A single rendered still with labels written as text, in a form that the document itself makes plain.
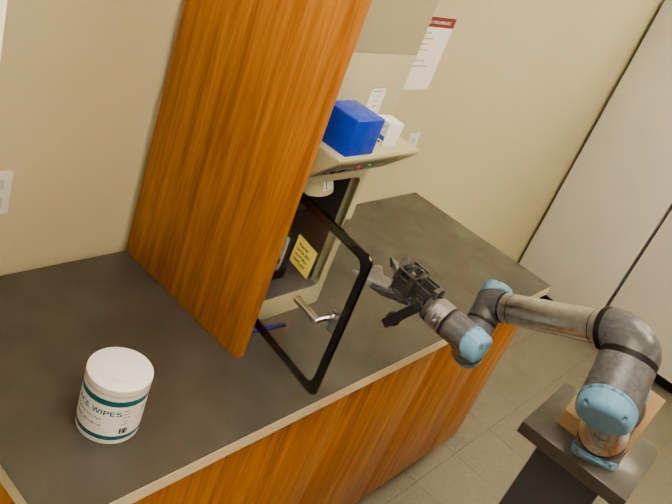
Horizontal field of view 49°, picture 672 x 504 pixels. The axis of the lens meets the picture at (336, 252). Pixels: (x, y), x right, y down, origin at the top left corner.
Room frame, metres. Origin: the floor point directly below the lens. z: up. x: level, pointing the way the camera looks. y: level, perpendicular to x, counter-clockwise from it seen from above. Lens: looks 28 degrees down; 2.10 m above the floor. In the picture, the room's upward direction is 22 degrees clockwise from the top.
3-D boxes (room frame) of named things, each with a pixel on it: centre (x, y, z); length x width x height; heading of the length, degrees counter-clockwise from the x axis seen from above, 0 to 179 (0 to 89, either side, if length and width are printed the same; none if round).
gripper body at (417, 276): (1.53, -0.21, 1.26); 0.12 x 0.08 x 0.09; 58
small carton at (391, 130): (1.71, 0.00, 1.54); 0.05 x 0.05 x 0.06; 49
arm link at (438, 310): (1.48, -0.28, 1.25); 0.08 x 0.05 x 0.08; 148
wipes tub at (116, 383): (1.10, 0.31, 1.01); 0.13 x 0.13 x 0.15
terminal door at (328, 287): (1.45, 0.03, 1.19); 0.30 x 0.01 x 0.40; 48
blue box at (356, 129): (1.59, 0.08, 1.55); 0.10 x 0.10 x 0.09; 58
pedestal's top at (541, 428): (1.71, -0.87, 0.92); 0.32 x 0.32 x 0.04; 60
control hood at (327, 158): (1.66, 0.03, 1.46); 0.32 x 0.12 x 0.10; 148
